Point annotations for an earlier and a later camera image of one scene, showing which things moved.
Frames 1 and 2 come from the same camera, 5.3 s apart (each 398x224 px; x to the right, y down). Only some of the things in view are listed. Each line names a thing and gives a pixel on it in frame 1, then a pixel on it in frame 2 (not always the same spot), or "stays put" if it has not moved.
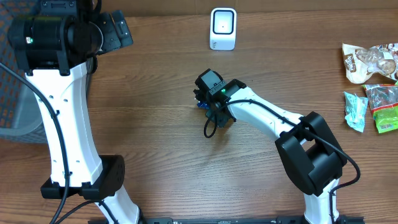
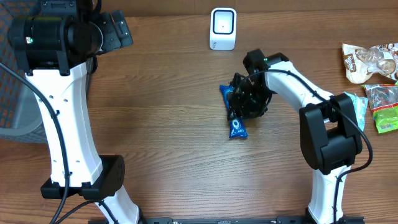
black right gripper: (221, 120) → (236, 104)
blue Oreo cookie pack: (203, 104) → (237, 127)
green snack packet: (382, 100) stays put
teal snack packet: (355, 108) stays put
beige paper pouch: (360, 63) stays put
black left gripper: (117, 37) stays put
